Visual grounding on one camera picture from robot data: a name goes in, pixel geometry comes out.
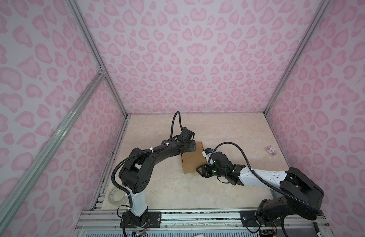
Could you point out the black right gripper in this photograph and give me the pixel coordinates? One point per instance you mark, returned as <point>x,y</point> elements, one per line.
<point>204,170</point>

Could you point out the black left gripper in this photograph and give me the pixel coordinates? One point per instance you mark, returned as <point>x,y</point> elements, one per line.
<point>192,146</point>

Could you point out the brown cardboard box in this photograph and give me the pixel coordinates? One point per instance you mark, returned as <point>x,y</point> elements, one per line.
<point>192,160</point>

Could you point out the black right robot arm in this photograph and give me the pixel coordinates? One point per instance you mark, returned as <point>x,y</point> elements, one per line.
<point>299,195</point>

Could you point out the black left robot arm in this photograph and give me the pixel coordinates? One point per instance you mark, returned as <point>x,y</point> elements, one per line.
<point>133,174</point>

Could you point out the small pink card packet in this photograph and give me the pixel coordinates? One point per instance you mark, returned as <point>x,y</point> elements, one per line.
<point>271,150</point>

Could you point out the clear tape roll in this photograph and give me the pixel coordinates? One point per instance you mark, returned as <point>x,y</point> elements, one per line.
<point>116,196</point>

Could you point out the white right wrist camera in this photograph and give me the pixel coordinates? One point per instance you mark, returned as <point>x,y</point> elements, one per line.
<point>207,153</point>

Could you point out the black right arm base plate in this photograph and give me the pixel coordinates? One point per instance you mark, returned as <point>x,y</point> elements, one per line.
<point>248,218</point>

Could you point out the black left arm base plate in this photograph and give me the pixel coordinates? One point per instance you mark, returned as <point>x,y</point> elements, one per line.
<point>149,219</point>

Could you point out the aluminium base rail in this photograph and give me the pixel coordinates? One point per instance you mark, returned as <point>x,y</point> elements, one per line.
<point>223,222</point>

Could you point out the aluminium diagonal frame strut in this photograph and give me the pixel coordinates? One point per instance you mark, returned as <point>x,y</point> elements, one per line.
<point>22,189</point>

